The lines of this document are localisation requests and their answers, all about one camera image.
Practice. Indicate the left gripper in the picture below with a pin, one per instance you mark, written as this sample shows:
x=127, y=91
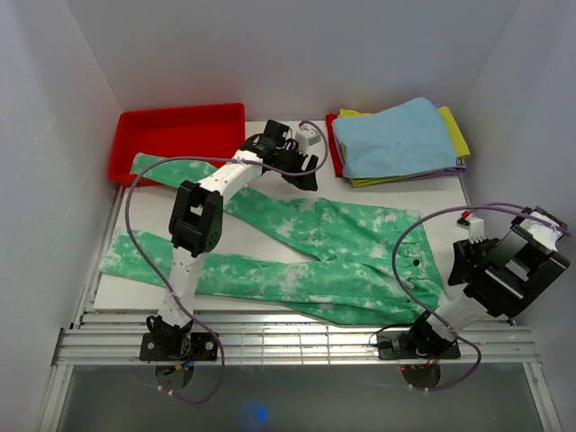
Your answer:
x=307, y=181

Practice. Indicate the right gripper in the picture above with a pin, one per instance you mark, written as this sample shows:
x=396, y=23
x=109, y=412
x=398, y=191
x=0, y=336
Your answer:
x=463, y=251

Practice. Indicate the green tie-dye trousers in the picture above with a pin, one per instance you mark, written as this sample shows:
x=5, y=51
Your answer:
x=362, y=265

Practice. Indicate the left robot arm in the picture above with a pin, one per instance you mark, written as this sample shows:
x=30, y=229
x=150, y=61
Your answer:
x=195, y=227

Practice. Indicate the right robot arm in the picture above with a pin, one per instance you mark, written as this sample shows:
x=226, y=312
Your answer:
x=500, y=276

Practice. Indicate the red plastic bin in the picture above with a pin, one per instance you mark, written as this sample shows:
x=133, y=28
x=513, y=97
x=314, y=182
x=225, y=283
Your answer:
x=215, y=130

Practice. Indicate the yellow folded cloth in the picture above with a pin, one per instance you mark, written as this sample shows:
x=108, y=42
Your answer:
x=460, y=145

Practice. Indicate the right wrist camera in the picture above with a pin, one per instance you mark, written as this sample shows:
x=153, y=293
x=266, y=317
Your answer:
x=473, y=225

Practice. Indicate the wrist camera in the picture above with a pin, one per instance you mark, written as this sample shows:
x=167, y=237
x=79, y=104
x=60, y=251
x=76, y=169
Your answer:
x=306, y=138
x=473, y=225

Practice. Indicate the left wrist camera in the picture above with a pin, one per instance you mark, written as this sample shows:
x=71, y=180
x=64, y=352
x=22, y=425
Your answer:
x=306, y=138

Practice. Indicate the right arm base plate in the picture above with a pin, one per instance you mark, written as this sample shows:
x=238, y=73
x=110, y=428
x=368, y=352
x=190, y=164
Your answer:
x=405, y=345

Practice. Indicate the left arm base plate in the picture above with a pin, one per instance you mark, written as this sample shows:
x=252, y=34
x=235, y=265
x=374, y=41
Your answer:
x=197, y=346

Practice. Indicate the aluminium rail frame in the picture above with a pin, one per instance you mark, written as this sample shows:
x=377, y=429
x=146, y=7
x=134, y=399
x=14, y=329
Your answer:
x=272, y=337

